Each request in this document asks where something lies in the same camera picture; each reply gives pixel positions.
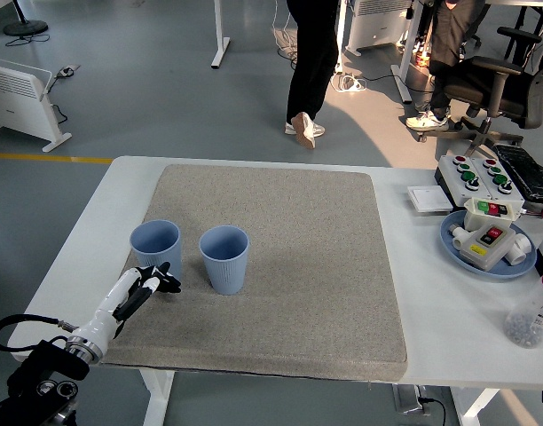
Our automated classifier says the white floor cable bundle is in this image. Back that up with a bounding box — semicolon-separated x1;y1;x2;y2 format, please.
331;73;368;94

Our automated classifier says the grey red-black switch box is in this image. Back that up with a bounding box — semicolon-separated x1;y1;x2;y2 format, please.
458;221;517;272

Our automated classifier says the grey floor power strip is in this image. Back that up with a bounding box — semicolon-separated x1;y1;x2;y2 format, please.
53;64;82;81

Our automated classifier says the white desk leg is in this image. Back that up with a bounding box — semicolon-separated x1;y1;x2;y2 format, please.
210;0;232;69
390;0;426;106

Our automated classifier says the white panel heater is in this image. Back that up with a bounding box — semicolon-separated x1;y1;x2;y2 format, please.
0;55;73;154
344;0;414;57

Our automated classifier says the black office chair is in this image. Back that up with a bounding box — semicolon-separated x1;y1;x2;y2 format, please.
415;25;543;156

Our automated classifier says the white green-red switch box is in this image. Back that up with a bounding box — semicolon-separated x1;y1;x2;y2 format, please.
462;197;525;232

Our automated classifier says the seated person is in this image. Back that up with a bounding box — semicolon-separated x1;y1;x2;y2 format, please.
405;0;490;133

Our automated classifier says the white pipe fitting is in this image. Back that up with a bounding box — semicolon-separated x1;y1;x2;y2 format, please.
506;233;534;267
448;224;470;249

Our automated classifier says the white push-button control box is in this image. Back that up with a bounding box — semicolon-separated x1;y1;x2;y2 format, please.
469;156;527;205
434;154;493;209

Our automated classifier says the blue ribbed cup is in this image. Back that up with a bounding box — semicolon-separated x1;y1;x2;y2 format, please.
198;225;250;296
129;219;184;285

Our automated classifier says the clear red-capped bottle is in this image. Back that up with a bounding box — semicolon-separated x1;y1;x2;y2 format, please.
501;265;543;350

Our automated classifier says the white table leg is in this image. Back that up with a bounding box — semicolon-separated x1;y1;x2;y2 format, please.
138;367;176;426

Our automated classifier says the standing person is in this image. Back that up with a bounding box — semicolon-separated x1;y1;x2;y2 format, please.
282;0;340;150

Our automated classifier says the black wrapped bundle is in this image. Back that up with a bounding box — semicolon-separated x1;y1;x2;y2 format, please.
492;144;543;206

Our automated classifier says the grey-brown mat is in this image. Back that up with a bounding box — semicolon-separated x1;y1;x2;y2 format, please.
92;162;409;383

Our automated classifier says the white wall switch plate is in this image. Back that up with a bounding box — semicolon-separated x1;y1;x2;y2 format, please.
406;185;454;214

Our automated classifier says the blue plate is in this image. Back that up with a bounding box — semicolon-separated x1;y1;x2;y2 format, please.
438;209;539;280

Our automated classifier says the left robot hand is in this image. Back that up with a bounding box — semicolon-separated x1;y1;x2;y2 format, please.
74;260;183;354

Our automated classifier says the grey under-table power box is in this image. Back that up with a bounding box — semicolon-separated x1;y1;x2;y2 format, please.
391;383;432;416

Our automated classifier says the black fan stand base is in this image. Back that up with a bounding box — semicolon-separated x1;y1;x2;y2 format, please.
3;0;50;37

